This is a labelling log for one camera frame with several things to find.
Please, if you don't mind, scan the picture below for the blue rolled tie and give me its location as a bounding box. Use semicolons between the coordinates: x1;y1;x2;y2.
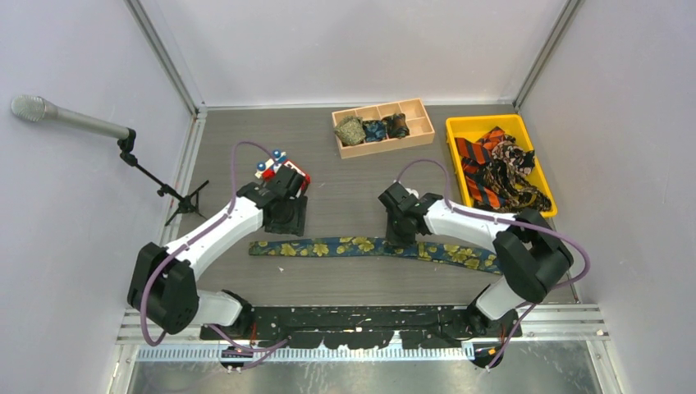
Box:
362;120;387;143

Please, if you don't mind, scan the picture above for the black floral patterned tie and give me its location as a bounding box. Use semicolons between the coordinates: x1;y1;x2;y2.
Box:
474;134;552;213

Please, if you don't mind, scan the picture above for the black microphone stand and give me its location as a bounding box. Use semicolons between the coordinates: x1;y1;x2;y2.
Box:
117;128;209;227

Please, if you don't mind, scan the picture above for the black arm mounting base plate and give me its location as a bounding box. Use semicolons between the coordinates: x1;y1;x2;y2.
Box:
200;305;521;350

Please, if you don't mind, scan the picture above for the orange navy striped tie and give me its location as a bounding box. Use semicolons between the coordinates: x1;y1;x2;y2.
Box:
455;126;506;210

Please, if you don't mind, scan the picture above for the red white toy brick block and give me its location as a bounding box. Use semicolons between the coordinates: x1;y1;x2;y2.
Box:
254;149;311;189

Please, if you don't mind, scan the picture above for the wooden divided tray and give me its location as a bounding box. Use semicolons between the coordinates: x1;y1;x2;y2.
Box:
332;98;435;159

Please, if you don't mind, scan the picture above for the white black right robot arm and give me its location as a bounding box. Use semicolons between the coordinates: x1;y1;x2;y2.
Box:
378;181;574;337

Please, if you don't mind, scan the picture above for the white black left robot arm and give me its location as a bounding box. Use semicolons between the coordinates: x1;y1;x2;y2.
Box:
126;164;311;340

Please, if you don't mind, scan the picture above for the olive green rolled tie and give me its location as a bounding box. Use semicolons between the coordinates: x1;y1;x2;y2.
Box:
334;116;366;146

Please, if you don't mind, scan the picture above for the blue yellow floral tie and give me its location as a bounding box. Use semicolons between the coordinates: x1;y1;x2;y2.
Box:
248;236;501;275

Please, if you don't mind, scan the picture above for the dark brown rolled tie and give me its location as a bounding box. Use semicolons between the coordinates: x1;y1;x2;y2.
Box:
382;113;410;139

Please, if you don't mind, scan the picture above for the silver microphone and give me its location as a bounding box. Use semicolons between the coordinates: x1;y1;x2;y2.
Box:
11;94;132;140

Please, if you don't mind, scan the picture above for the yellow plastic bin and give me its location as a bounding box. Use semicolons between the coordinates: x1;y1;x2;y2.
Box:
446;114;558;218

